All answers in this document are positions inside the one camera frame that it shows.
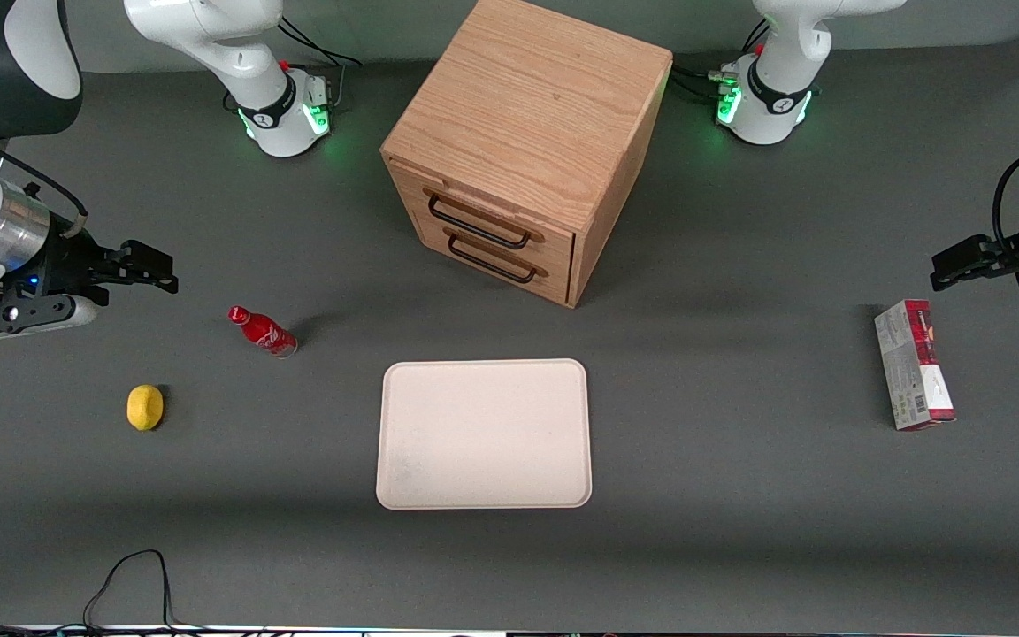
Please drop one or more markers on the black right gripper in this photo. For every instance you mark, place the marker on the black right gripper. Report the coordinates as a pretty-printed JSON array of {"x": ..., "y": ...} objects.
[{"x": 65, "y": 263}]

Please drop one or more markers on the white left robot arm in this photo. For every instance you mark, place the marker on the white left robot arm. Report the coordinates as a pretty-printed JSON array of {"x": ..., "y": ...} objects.
[{"x": 775, "y": 106}]

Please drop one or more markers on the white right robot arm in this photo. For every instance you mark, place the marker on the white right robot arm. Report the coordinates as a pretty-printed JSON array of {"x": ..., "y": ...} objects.
[{"x": 209, "y": 26}]

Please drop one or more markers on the oak wooden drawer cabinet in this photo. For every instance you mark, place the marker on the oak wooden drawer cabinet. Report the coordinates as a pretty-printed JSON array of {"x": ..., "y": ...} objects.
[{"x": 536, "y": 97}]

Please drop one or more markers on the red plaid cardboard box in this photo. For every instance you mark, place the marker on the red plaid cardboard box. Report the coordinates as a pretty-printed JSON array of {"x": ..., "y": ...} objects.
[{"x": 912, "y": 363}]

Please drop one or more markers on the yellow lemon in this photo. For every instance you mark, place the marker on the yellow lemon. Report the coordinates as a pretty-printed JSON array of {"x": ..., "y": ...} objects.
[{"x": 145, "y": 408}]

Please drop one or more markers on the red cola bottle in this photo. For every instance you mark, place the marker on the red cola bottle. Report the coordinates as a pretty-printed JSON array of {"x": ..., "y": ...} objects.
[{"x": 264, "y": 332}]

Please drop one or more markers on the beige plastic tray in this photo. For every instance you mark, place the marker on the beige plastic tray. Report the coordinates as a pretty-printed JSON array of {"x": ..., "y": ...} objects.
[{"x": 483, "y": 433}]

